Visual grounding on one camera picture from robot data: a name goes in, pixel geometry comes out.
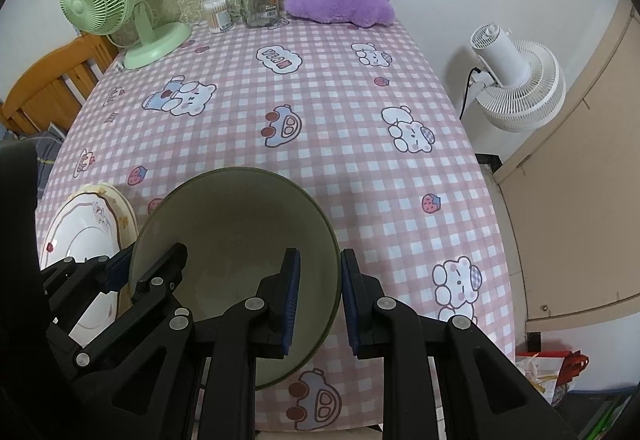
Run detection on cotton swab container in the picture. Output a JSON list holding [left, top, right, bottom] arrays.
[[202, 0, 233, 33]]

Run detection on blue plaid pillow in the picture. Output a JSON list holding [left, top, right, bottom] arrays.
[[27, 130, 64, 199]]

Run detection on black fan power cable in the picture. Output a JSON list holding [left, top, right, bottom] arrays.
[[458, 65, 483, 119]]

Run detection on white floor fan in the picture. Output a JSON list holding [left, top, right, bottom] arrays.
[[469, 23, 566, 133]]

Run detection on large cream floral plate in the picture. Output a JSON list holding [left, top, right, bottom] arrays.
[[69, 181, 140, 321]]

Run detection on white red-rimmed plate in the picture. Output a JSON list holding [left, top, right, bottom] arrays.
[[39, 191, 122, 346]]

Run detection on beige wooden door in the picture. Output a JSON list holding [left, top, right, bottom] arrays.
[[495, 0, 639, 332]]

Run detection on small grey floral bowl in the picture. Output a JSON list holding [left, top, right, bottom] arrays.
[[129, 167, 341, 388]]

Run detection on red white paper bag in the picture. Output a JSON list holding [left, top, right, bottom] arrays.
[[515, 350, 589, 406]]

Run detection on pink checked tablecloth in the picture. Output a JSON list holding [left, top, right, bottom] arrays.
[[36, 21, 515, 354]]

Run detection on green desk fan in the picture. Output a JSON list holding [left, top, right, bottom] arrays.
[[58, 0, 191, 70]]

